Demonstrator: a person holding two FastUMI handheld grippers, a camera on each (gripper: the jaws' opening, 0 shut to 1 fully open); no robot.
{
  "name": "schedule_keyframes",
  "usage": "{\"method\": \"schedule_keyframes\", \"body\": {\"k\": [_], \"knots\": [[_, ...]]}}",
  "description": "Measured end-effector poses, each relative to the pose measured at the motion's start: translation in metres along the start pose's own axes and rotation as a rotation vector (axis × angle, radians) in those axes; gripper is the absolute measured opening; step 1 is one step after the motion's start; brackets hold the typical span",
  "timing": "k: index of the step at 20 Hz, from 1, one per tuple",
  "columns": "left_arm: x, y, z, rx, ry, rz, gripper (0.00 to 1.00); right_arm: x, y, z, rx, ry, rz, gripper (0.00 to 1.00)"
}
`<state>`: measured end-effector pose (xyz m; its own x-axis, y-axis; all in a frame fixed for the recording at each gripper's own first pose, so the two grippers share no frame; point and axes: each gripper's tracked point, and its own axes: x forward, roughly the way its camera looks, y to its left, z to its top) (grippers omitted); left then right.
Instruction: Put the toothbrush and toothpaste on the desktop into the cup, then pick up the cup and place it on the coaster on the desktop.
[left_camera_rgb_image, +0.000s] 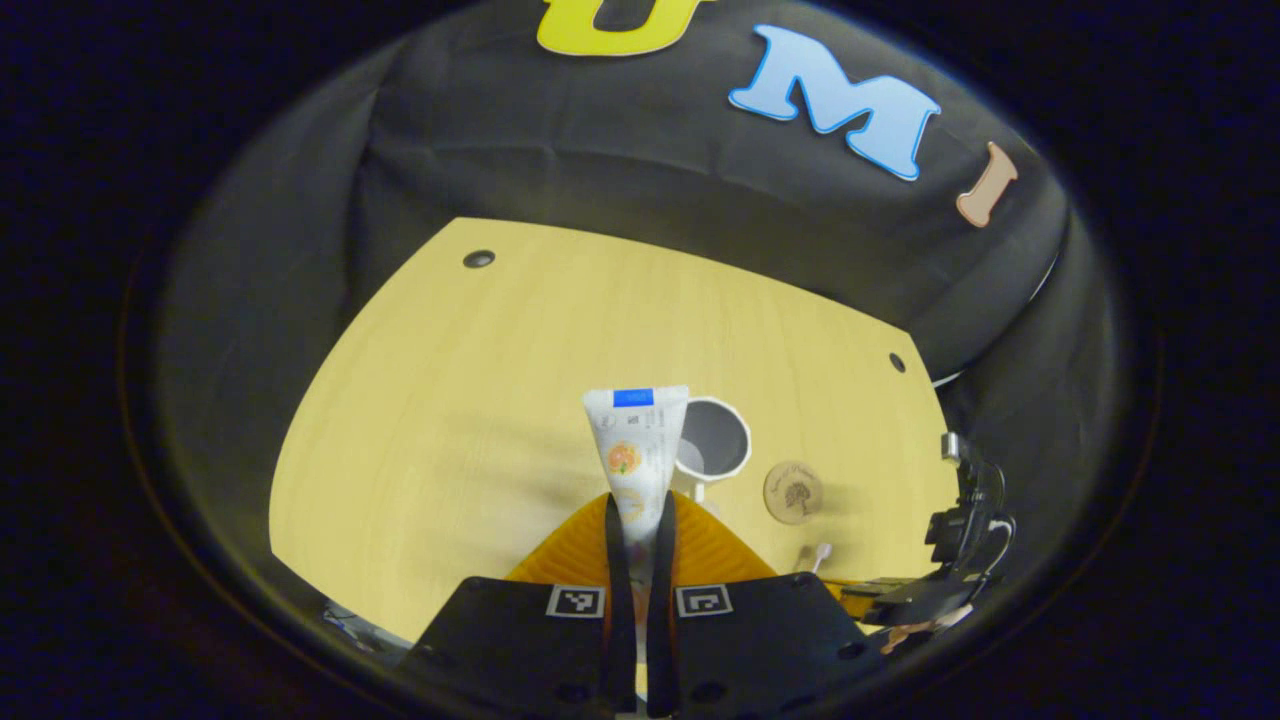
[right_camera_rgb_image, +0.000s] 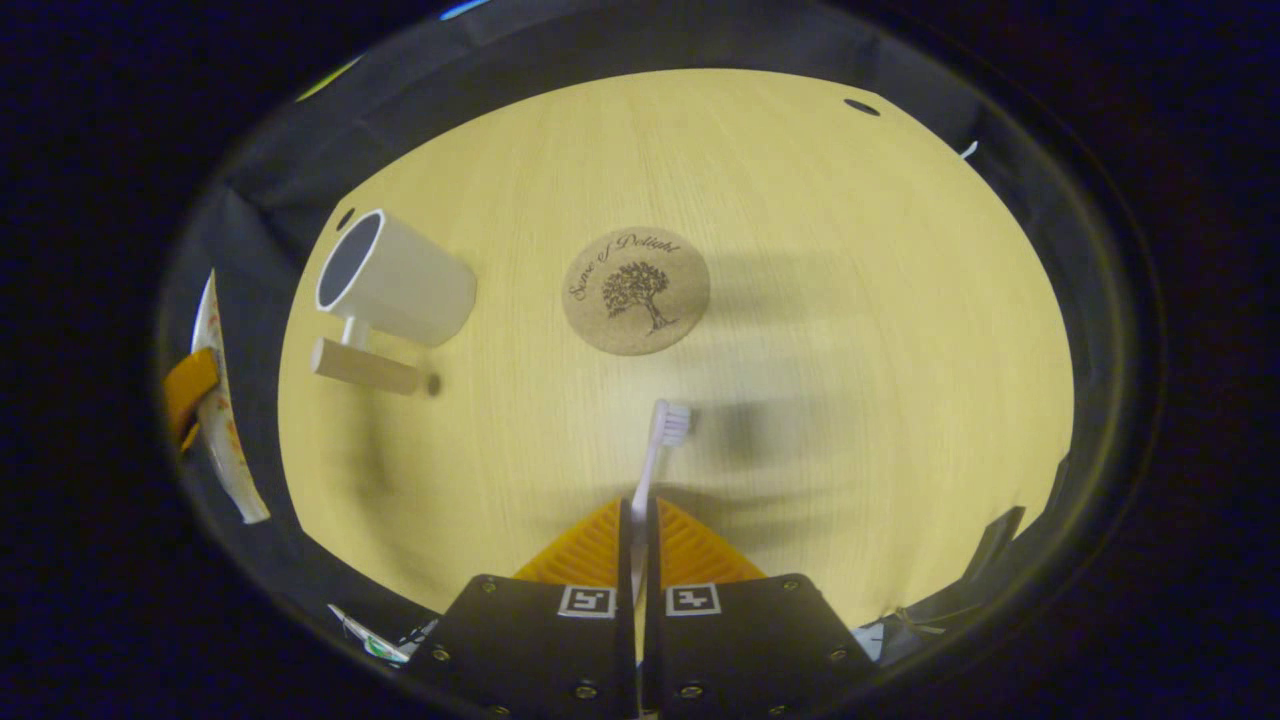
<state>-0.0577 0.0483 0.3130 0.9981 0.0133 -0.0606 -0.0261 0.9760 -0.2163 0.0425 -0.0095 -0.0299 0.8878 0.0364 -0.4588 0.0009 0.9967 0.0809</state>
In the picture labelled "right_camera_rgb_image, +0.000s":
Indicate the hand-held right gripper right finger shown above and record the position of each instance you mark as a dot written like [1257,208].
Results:
[740,650]

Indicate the light wooden desktop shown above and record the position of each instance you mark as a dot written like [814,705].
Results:
[860,380]

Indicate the grey box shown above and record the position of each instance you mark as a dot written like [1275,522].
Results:
[880,640]

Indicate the round cork coaster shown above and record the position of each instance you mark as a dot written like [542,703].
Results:
[636,291]

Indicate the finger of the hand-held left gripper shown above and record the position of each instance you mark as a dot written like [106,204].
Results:
[188,390]

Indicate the white toothbrush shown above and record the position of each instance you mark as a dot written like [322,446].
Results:
[668,425]

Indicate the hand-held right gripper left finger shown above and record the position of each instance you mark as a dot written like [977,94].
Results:
[540,650]

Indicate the white toothpaste tube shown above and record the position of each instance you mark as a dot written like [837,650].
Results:
[225,440]

